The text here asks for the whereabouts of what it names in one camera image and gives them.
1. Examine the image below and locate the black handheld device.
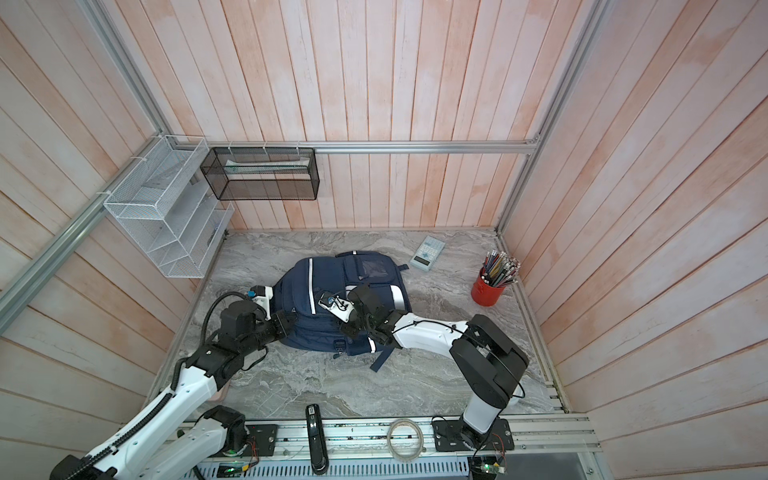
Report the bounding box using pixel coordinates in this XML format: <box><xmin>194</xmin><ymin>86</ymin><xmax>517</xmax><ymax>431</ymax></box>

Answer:
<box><xmin>305</xmin><ymin>404</ymin><xmax>330</xmax><ymax>475</ymax></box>

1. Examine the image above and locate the white wire mesh shelf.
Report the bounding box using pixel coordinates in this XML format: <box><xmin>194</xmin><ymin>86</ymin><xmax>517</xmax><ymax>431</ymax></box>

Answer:
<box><xmin>104</xmin><ymin>135</ymin><xmax>234</xmax><ymax>279</ymax></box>

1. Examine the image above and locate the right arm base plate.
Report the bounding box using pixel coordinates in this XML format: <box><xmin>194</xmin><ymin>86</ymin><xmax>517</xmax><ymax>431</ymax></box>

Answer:
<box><xmin>430</xmin><ymin>416</ymin><xmax>515</xmax><ymax>452</ymax></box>

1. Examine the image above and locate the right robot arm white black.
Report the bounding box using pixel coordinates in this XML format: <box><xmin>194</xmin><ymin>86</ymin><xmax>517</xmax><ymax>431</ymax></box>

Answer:
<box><xmin>318</xmin><ymin>286</ymin><xmax>529</xmax><ymax>449</ymax></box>

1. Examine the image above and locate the red pen holder cup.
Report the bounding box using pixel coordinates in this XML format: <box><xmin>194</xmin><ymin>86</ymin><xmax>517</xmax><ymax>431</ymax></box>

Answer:
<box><xmin>471</xmin><ymin>269</ymin><xmax>505</xmax><ymax>307</ymax></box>

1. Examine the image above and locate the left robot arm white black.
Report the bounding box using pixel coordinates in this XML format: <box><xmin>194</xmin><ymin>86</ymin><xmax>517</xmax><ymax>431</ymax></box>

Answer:
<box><xmin>50</xmin><ymin>288</ymin><xmax>297</xmax><ymax>479</ymax></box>

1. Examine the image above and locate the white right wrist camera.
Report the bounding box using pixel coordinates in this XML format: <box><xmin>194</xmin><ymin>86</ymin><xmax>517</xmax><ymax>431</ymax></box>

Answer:
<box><xmin>318</xmin><ymin>292</ymin><xmax>354</xmax><ymax>323</ymax></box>

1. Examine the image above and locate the black mesh wall basket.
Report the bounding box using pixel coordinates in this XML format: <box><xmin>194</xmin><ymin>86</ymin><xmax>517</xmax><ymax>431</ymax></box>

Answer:
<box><xmin>201</xmin><ymin>146</ymin><xmax>320</xmax><ymax>201</ymax></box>

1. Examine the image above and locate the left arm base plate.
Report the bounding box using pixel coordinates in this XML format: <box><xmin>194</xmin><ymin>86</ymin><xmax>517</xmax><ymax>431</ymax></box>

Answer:
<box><xmin>210</xmin><ymin>424</ymin><xmax>278</xmax><ymax>460</ymax></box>

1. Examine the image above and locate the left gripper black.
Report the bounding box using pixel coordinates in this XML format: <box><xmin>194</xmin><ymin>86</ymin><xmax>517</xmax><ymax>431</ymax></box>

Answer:
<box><xmin>240</xmin><ymin>309</ymin><xmax>299</xmax><ymax>355</ymax></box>

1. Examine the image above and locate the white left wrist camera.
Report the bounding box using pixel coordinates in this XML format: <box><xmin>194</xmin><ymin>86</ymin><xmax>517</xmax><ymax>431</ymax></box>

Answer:
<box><xmin>247</xmin><ymin>285</ymin><xmax>273</xmax><ymax>318</ymax></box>

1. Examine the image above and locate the light green calculator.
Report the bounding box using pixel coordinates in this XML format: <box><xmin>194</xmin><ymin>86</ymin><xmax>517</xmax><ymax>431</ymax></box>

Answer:
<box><xmin>409</xmin><ymin>236</ymin><xmax>445</xmax><ymax>272</ymax></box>

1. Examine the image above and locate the aluminium front rail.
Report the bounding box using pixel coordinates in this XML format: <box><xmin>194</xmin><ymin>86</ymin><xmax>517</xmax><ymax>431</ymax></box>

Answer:
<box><xmin>249</xmin><ymin>415</ymin><xmax>600</xmax><ymax>462</ymax></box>

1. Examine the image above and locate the coiled clear cable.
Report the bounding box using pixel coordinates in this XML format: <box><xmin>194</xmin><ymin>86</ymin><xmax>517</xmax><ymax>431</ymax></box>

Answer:
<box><xmin>385</xmin><ymin>418</ymin><xmax>427</xmax><ymax>463</ymax></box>

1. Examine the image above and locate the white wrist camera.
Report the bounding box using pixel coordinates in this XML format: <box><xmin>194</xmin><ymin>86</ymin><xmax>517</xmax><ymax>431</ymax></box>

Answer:
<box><xmin>318</xmin><ymin>292</ymin><xmax>354</xmax><ymax>323</ymax></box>
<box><xmin>247</xmin><ymin>285</ymin><xmax>273</xmax><ymax>318</ymax></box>

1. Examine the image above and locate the navy blue student backpack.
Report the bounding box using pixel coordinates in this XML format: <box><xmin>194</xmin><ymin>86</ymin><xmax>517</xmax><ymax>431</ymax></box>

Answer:
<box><xmin>271</xmin><ymin>250</ymin><xmax>412</xmax><ymax>372</ymax></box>

